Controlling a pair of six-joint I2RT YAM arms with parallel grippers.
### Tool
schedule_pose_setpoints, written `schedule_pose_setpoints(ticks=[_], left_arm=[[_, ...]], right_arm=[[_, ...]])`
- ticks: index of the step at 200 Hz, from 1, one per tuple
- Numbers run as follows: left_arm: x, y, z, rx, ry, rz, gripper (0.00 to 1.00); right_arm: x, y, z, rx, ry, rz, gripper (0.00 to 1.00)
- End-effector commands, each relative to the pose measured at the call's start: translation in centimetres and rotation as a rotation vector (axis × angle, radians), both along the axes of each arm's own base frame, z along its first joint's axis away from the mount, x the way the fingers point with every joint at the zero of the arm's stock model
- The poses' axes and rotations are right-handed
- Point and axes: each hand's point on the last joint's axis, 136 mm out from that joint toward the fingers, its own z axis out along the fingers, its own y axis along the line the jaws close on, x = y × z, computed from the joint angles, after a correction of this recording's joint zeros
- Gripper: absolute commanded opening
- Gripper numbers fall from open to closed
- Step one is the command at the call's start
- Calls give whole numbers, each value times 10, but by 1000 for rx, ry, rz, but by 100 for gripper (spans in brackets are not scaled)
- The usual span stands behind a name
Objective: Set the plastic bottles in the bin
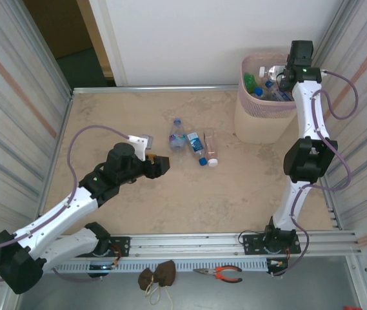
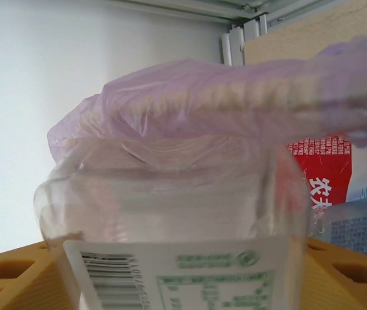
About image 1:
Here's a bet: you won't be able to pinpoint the clear bottle purple label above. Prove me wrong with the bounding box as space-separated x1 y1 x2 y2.
169 118 187 152

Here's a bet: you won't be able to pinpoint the clear bottle blue white label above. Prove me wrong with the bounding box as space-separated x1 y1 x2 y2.
186 131 209 167

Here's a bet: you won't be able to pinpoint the clear bottle pale blue label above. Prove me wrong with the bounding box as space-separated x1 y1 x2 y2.
264 79 295 102

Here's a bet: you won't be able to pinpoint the pinkish clear bottle white cap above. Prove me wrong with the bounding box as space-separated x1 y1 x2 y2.
203 128 219 168

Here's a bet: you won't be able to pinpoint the blue label bottle blue cap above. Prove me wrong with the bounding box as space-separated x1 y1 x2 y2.
251 86 268 100

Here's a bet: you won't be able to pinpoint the green soda bottle yellow cap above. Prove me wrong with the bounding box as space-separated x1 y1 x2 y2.
243 72 257 94

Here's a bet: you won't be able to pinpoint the pink plastic waste bin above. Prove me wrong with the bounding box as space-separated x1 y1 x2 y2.
233 53 300 145

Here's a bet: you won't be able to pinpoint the large brown cloth pouch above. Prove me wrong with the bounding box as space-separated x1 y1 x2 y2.
153 260 177 287

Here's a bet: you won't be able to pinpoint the tan door edge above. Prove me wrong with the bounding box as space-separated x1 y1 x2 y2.
75 0 117 80

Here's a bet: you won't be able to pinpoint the small brown cloth pouch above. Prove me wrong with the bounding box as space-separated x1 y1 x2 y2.
137 269 155 291

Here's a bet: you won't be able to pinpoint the grey metal shelf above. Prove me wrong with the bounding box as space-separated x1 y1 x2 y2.
15 256 367 310

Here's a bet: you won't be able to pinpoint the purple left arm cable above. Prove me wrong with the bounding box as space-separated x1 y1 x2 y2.
0 125 131 284

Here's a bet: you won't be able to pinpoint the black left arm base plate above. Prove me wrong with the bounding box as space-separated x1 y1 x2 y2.
107 236 131 258

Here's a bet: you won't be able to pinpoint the white slotted cable duct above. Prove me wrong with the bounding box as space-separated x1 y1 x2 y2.
54 260 270 274

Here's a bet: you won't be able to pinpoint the white door frame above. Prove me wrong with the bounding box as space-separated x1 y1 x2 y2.
88 0 129 87

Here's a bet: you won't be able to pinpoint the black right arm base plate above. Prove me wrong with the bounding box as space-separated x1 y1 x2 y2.
241 232 302 256

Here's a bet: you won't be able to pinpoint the orange handled pliers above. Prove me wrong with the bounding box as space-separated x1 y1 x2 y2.
192 265 244 284

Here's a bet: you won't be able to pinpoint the beige pouch string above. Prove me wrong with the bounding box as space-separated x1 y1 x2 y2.
143 284 174 306

